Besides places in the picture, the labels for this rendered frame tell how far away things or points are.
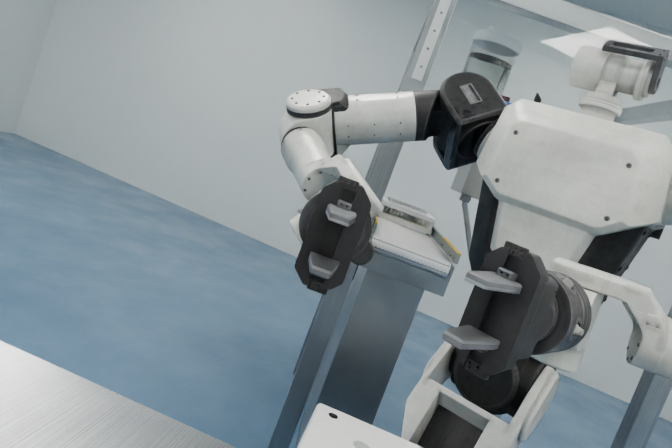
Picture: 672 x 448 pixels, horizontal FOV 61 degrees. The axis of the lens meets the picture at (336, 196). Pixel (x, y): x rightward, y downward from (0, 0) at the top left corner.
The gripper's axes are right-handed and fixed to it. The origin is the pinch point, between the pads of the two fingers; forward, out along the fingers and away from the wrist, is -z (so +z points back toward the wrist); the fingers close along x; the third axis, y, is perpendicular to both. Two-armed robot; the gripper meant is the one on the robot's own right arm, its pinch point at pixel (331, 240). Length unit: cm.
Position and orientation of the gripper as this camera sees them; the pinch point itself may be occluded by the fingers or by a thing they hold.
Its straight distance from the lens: 57.6
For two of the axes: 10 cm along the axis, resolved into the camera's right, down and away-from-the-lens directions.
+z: 0.3, -0.9, 10.0
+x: -3.4, 9.4, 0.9
